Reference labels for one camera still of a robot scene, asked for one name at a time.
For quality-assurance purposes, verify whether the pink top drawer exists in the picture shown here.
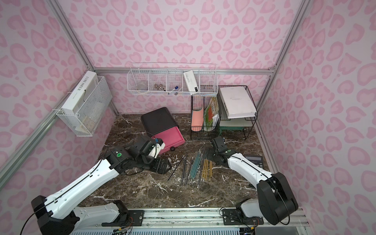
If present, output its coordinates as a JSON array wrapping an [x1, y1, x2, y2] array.
[[152, 126, 186, 155]]

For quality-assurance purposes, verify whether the black pink drawer cabinet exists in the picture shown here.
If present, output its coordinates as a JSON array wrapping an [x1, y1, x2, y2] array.
[[141, 107, 179, 138]]

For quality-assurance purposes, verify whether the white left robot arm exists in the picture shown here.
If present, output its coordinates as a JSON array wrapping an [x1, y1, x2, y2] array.
[[31, 136, 171, 235]]

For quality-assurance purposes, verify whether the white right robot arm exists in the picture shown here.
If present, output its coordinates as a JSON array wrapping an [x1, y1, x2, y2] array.
[[209, 136, 299, 225]]

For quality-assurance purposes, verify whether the black calculator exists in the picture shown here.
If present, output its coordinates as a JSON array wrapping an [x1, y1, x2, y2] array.
[[245, 155, 264, 169]]

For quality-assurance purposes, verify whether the pink folder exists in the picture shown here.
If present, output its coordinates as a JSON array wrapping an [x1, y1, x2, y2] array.
[[191, 108, 204, 132]]

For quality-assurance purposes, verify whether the green red booklet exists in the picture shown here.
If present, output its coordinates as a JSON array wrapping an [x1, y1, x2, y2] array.
[[203, 97, 220, 131]]

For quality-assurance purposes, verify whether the white paper stack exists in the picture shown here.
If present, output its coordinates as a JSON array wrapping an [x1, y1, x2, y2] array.
[[219, 86, 257, 119]]

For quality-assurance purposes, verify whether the white box in basket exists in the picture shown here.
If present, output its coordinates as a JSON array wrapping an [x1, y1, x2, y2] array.
[[183, 70, 199, 93]]

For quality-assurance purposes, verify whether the white book in side basket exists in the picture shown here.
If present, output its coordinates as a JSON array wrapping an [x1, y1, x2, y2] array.
[[61, 71, 99, 115]]

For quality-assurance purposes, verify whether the black wire file rack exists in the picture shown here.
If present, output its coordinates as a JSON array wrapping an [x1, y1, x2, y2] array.
[[190, 92, 221, 140]]

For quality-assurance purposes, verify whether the black wire paper tray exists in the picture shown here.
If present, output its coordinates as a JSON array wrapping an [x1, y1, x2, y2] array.
[[217, 85, 258, 140]]

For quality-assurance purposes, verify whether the white side wire basket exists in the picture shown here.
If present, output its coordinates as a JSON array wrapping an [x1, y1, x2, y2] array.
[[56, 76, 112, 137]]

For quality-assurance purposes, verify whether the white wire wall basket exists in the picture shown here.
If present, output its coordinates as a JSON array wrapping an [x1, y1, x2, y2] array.
[[127, 62, 218, 96]]

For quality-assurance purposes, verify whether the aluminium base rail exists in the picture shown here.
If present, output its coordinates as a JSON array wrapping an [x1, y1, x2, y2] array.
[[55, 207, 312, 235]]

